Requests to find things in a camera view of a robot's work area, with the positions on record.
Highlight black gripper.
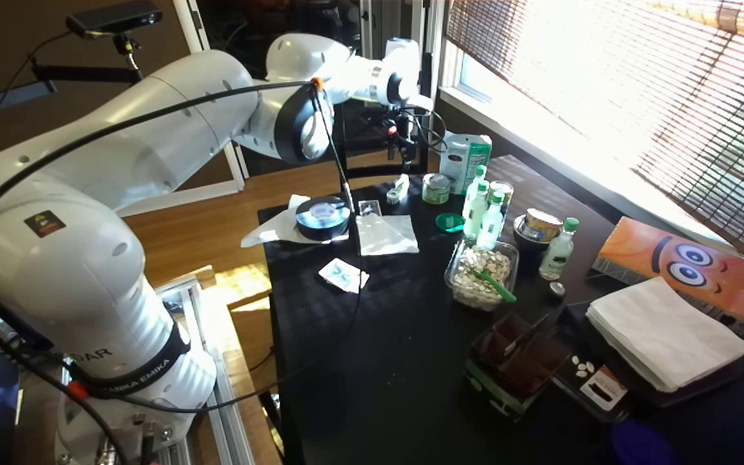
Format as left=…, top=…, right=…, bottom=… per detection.
left=385, top=103, right=434, bottom=176

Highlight white green scrubbing brush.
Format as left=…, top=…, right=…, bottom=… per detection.
left=385, top=173, right=416, bottom=210

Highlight white tissue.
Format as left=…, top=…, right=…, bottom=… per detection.
left=353, top=211, right=422, bottom=258

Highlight green label tin can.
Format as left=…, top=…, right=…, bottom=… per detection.
left=422, top=171, right=453, bottom=210

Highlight white green carton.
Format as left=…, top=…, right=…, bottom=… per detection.
left=436, top=129, right=496, bottom=200

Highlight green round lid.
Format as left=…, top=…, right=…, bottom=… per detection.
left=434, top=211, right=468, bottom=238

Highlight white green bottle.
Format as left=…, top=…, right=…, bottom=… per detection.
left=473, top=182, right=517, bottom=254
left=460, top=166, right=490, bottom=244

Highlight blue bowl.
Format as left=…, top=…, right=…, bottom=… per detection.
left=292, top=193, right=353, bottom=240

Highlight clear plastic food container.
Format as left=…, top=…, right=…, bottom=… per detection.
left=442, top=238, right=521, bottom=315

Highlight white blue printed packet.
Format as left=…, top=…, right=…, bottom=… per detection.
left=316, top=255, right=371, bottom=298

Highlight round jar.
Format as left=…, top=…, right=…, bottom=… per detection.
left=511, top=206, right=566, bottom=251

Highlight white paper sheet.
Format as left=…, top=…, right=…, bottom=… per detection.
left=241, top=191, right=358, bottom=254

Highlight green plastic fork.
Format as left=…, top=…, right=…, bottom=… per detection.
left=473, top=263, right=520, bottom=307

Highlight small bottle green cap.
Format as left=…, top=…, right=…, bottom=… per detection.
left=537, top=215, right=582, bottom=284

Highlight cardboard divider box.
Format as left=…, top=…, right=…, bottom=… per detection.
left=460, top=307, right=574, bottom=421

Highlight window blinds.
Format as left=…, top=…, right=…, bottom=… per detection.
left=442, top=0, right=744, bottom=255

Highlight white pills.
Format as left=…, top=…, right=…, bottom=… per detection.
left=566, top=351, right=600, bottom=383

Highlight orange book with eyes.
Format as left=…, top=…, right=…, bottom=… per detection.
left=591, top=215, right=744, bottom=331

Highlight white folded towel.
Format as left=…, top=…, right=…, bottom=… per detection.
left=584, top=275, right=744, bottom=396

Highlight black flat tray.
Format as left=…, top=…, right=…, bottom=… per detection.
left=549, top=299, right=744, bottom=426

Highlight black cable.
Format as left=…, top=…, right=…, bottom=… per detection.
left=0, top=74, right=363, bottom=417

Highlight black camera on bracket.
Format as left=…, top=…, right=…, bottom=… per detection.
left=62, top=0, right=166, bottom=89

